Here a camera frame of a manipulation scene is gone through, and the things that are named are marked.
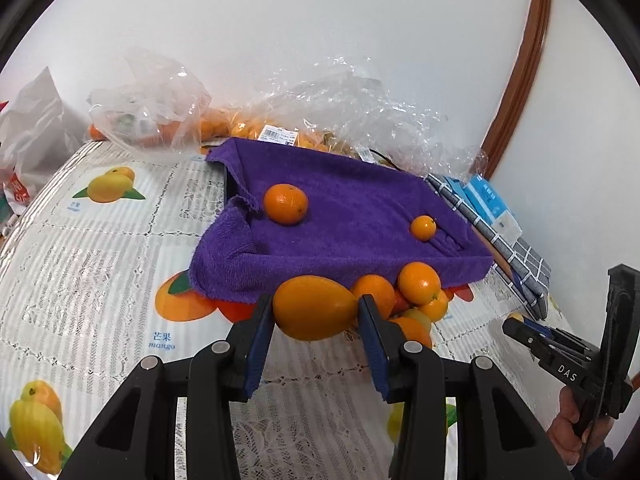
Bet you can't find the oval orange mango fruit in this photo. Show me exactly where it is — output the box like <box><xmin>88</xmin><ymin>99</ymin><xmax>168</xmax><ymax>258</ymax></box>
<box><xmin>272</xmin><ymin>275</ymin><xmax>358</xmax><ymax>341</ymax></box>

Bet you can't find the small orange kumquat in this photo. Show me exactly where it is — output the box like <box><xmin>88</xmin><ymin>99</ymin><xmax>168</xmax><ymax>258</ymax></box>
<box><xmin>410</xmin><ymin>214</ymin><xmax>437</xmax><ymax>242</ymax></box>

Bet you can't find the large round orange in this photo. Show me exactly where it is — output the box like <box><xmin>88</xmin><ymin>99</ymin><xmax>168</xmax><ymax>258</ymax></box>
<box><xmin>262</xmin><ymin>183</ymin><xmax>309</xmax><ymax>226</ymax></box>

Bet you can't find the person's right hand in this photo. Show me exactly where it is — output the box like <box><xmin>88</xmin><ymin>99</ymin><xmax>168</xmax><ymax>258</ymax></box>
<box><xmin>547</xmin><ymin>386</ymin><xmax>614</xmax><ymax>466</ymax></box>

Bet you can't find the grey checked cloth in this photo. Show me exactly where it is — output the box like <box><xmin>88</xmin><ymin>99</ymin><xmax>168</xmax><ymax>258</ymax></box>
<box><xmin>424</xmin><ymin>174</ymin><xmax>551</xmax><ymax>320</ymax></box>

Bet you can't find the small orange right pile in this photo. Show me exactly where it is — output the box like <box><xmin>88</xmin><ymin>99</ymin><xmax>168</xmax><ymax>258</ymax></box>
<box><xmin>418</xmin><ymin>290</ymin><xmax>449</xmax><ymax>323</ymax></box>

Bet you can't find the small yellow green fruit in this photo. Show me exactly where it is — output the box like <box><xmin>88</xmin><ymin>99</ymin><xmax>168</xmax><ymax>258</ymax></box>
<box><xmin>400</xmin><ymin>308</ymin><xmax>432</xmax><ymax>334</ymax></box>

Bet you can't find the fruit print tablecloth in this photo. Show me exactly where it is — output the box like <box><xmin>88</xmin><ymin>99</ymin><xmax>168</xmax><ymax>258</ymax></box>
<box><xmin>0</xmin><ymin>138</ymin><xmax>576</xmax><ymax>480</ymax></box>

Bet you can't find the orange fruit upper pile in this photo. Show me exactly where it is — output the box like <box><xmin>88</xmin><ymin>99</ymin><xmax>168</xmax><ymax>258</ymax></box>
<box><xmin>397</xmin><ymin>261</ymin><xmax>442</xmax><ymax>306</ymax></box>

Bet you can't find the orange fruit in pile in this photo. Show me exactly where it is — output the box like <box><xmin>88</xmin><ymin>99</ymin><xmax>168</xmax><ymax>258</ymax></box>
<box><xmin>350</xmin><ymin>274</ymin><xmax>395</xmax><ymax>320</ymax></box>

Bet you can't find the blue white box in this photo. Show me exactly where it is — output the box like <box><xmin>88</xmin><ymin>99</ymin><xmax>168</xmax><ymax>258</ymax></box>
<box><xmin>445</xmin><ymin>174</ymin><xmax>523</xmax><ymax>247</ymax></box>

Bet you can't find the purple towel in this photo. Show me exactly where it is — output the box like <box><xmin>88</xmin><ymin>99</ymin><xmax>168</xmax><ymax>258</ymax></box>
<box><xmin>189</xmin><ymin>139</ymin><xmax>492</xmax><ymax>304</ymax></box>

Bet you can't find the white plastic bag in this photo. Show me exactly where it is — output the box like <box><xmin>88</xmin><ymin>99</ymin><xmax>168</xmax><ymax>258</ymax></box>
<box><xmin>1</xmin><ymin>68</ymin><xmax>88</xmax><ymax>216</ymax></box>

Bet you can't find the crumpled clear plastic bag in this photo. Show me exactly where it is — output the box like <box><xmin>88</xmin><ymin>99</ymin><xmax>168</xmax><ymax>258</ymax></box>
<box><xmin>88</xmin><ymin>47</ymin><xmax>210</xmax><ymax>160</ymax></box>

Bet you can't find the white barcode label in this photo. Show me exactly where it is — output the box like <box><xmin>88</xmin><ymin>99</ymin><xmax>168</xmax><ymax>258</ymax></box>
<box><xmin>257</xmin><ymin>125</ymin><xmax>298</xmax><ymax>146</ymax></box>

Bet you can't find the clear bag of kumquats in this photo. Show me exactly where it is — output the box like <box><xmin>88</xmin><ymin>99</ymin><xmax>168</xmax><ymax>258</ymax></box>
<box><xmin>200</xmin><ymin>58</ymin><xmax>487</xmax><ymax>182</ymax></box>

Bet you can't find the brown wooden door frame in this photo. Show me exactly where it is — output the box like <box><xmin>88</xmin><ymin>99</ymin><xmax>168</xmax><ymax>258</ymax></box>
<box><xmin>482</xmin><ymin>0</ymin><xmax>552</xmax><ymax>178</ymax></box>

